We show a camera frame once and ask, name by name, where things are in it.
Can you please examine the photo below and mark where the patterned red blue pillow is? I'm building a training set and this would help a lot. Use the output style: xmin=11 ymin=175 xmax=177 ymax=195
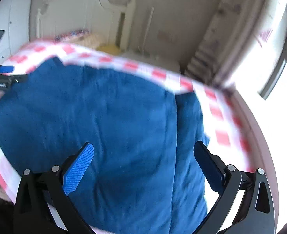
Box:
xmin=54 ymin=28 xmax=89 ymax=42

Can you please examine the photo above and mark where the pink checkered bed quilt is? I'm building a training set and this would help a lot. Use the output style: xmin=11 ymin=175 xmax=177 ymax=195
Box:
xmin=0 ymin=41 xmax=254 ymax=212

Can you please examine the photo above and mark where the yellow pillow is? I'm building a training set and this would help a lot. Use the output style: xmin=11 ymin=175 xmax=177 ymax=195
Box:
xmin=97 ymin=45 xmax=122 ymax=56

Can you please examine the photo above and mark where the white wooden headboard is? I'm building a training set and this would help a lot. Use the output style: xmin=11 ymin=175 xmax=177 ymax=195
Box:
xmin=36 ymin=0 xmax=137 ymax=51

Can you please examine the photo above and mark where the sailboat print curtain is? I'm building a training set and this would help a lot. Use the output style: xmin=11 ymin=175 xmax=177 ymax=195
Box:
xmin=183 ymin=0 xmax=276 ymax=88

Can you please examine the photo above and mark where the blue quilted puffer jacket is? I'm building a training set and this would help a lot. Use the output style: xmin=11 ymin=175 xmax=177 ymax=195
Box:
xmin=0 ymin=58 xmax=209 ymax=233

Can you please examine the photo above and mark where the cream floral pillow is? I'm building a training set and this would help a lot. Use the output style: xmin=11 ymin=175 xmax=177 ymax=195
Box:
xmin=69 ymin=33 xmax=107 ymax=49

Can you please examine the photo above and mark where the white wardrobe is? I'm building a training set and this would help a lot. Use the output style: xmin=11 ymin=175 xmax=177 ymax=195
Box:
xmin=0 ymin=0 xmax=32 ymax=65

